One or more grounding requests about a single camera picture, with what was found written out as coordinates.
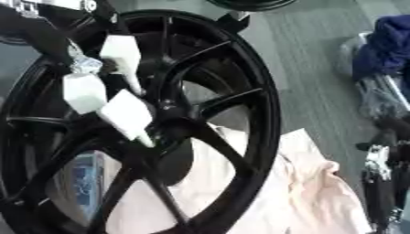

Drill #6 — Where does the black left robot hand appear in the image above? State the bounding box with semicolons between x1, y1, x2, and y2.
0;0;132;74

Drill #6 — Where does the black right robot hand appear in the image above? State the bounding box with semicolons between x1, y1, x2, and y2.
353;116;410;154

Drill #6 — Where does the white flat-headed pin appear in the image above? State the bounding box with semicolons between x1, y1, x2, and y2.
96;88;157;149
60;72;109;116
99;34;146;96

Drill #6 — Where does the black spoked wheel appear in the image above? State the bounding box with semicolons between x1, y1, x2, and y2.
0;8;284;234

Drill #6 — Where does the blue fabric bag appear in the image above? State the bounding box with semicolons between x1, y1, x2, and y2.
338;14;410;81

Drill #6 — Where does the blue box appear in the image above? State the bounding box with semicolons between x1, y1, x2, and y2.
67;151;108;215

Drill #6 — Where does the black wheel clamp bracket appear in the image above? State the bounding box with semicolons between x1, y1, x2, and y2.
214;11;254;33

